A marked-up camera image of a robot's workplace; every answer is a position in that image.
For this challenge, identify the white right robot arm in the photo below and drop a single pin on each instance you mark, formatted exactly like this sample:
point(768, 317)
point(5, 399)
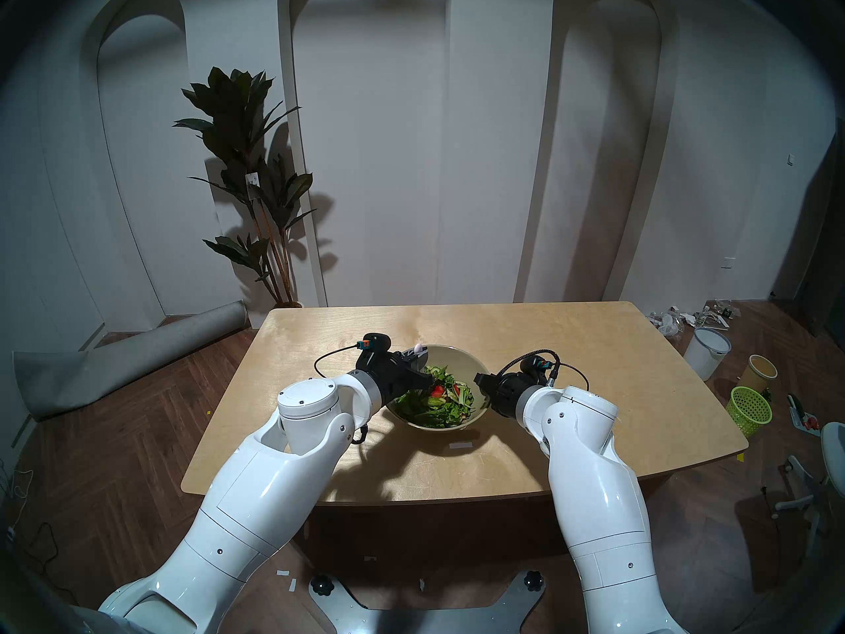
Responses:
point(594, 494)

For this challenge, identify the mixed green salad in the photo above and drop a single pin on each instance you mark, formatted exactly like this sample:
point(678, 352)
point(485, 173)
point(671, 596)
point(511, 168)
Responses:
point(442, 408)

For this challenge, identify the white plastic bucket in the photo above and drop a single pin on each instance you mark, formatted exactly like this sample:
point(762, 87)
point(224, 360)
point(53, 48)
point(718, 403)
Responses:
point(705, 355)

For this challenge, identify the beige green salad bowl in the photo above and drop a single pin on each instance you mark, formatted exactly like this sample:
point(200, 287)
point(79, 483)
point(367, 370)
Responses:
point(459, 358)

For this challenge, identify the green mesh basket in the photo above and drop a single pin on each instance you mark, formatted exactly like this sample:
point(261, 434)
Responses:
point(749, 411)

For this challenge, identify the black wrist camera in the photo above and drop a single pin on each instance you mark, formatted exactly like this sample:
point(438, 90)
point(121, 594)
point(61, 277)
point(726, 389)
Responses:
point(533, 365)
point(376, 341)

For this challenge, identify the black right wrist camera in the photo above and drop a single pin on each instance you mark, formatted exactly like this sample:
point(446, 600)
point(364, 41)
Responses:
point(533, 365)

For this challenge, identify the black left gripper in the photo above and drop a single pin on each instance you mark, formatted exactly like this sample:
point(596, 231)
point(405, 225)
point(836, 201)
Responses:
point(383, 375)

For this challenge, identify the small packaging litter pile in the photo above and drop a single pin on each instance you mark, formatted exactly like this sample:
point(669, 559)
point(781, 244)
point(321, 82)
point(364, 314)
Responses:
point(721, 310)

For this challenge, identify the tall dark green potted plant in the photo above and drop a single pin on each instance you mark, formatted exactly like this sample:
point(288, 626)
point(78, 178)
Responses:
point(237, 131)

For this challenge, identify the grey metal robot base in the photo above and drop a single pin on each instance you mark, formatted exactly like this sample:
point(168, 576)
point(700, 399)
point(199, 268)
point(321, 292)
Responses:
point(422, 619)

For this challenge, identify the rolled grey floor mat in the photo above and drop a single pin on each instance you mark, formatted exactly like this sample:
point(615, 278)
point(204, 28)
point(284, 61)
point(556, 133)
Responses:
point(132, 362)

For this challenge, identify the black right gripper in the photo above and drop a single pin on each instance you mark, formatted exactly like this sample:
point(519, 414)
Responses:
point(507, 395)

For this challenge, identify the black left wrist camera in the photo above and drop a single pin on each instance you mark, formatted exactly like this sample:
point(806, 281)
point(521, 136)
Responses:
point(376, 341)

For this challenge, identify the black base knob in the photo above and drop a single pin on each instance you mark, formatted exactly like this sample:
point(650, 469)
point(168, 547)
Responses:
point(321, 584)
point(532, 580)

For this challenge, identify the crumpled white plastic wrappers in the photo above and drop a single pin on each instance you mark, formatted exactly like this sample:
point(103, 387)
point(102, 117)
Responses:
point(670, 322)

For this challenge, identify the white plant tag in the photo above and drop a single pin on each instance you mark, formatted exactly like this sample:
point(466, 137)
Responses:
point(251, 182)

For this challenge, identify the white cutting board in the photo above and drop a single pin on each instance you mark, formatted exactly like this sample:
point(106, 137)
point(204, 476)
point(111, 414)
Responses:
point(809, 422)

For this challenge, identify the beige paper cup bin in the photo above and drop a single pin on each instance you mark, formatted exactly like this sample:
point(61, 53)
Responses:
point(758, 375)

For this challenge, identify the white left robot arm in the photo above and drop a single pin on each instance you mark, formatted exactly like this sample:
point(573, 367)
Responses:
point(264, 481)

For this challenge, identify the white swivel chair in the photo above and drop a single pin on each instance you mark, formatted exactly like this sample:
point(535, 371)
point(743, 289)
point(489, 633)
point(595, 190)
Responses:
point(833, 454)

